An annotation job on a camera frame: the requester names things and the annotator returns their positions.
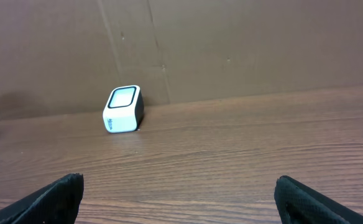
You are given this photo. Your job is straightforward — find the white barcode scanner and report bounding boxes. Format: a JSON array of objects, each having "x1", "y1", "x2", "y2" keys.
[{"x1": 103, "y1": 85, "x2": 144, "y2": 133}]

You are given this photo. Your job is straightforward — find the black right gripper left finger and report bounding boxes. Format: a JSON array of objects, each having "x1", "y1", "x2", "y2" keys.
[{"x1": 0, "y1": 173, "x2": 84, "y2": 224}]

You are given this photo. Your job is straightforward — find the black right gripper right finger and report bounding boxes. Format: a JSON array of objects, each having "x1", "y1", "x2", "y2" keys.
[{"x1": 274, "y1": 175, "x2": 363, "y2": 224}]

